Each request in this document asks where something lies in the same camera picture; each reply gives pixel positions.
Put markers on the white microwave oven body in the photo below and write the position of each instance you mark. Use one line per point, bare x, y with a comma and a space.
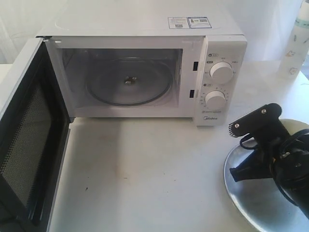
77, 47

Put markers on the blue white label sticker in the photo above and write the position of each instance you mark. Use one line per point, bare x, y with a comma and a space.
189, 22

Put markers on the round stainless steel tray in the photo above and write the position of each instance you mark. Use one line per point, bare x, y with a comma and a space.
260, 202

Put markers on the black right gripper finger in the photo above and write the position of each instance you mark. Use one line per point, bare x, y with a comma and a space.
252, 168

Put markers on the white microwave door with handle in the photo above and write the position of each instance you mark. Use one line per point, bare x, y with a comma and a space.
34, 128

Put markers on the glass microwave turntable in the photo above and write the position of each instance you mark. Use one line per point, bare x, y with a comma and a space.
130, 82

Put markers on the white patterned bottle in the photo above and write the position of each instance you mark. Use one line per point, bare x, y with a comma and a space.
298, 44

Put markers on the cream ceramic bowl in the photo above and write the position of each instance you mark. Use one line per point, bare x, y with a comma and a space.
293, 126

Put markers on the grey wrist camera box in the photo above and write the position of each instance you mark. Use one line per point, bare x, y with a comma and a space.
255, 120

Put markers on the upper white control knob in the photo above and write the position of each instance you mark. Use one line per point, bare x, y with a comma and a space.
221, 72

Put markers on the lower white timer knob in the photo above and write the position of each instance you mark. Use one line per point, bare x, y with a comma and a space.
215, 100

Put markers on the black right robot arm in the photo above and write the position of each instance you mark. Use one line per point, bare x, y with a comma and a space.
279, 150

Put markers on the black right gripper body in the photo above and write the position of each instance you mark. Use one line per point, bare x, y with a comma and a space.
268, 139

